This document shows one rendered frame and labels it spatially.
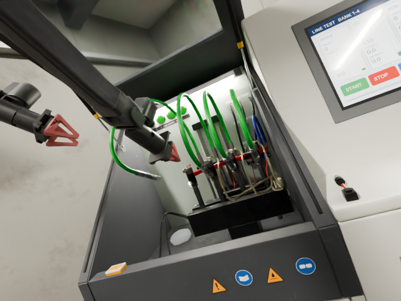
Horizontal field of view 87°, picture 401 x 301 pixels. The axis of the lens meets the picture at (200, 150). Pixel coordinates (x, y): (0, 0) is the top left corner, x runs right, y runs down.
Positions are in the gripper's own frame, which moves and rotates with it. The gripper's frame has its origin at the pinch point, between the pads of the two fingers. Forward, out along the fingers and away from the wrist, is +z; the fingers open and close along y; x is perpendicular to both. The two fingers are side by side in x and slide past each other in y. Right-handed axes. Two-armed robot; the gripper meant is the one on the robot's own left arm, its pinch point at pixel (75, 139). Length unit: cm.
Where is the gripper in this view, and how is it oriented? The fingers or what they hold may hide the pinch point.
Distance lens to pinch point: 72.8
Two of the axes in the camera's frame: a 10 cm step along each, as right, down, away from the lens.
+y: -5.0, 4.0, 7.7
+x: -1.8, 8.2, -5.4
